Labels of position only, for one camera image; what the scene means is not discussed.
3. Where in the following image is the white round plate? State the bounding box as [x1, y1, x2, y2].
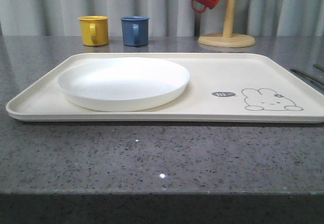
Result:
[58, 57, 190, 112]

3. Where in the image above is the stainless steel fork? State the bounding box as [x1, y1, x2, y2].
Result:
[290, 68, 323, 91]

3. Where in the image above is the stainless steel knife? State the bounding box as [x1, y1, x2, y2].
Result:
[313, 64, 324, 72]

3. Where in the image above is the blue enamel mug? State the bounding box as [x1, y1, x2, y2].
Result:
[120, 16, 149, 47]

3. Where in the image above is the wooden mug tree stand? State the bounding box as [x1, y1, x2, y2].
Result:
[198, 0, 255, 48]

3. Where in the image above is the cream rabbit serving tray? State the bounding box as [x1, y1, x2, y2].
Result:
[6, 53, 323, 123]

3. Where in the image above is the yellow enamel mug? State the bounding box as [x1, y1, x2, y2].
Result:
[78, 16, 109, 47]

